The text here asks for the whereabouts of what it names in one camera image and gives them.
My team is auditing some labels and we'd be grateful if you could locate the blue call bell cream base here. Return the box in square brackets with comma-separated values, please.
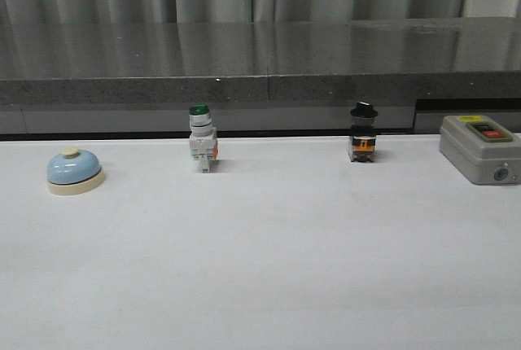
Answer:
[46, 147, 106, 196]

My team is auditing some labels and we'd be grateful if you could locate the grey granite counter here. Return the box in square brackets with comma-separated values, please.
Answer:
[0, 16, 521, 142]

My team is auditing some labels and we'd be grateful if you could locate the green indicator light switch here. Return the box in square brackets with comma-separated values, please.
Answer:
[189, 104, 218, 172]

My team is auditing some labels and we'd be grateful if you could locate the black rotary selector switch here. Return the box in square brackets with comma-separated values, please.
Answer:
[348, 101, 378, 163]

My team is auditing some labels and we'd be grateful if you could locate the grey on off switch box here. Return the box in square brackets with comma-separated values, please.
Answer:
[439, 115, 520, 185]

